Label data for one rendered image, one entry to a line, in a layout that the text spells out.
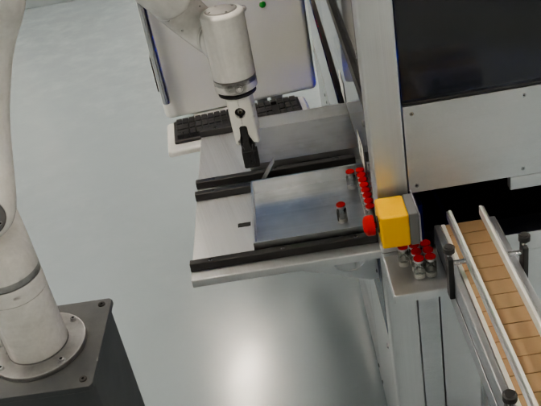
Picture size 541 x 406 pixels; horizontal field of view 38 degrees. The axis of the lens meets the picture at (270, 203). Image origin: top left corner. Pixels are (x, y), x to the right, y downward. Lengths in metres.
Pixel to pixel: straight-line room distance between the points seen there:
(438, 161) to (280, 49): 1.07
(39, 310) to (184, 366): 1.30
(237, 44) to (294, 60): 1.04
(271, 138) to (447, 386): 0.78
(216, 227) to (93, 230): 1.90
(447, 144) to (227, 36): 0.46
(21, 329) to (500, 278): 0.88
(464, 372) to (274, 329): 1.08
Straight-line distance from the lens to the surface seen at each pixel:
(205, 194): 1.88
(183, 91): 2.50
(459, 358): 1.84
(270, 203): 1.82
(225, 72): 1.48
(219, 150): 2.10
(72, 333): 1.63
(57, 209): 3.91
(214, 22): 1.44
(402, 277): 1.55
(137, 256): 3.37
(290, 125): 2.16
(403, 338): 1.76
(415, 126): 1.47
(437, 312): 1.73
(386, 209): 1.47
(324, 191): 1.83
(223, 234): 1.75
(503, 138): 1.53
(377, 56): 1.40
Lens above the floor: 1.84
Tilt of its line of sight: 32 degrees down
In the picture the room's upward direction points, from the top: 11 degrees counter-clockwise
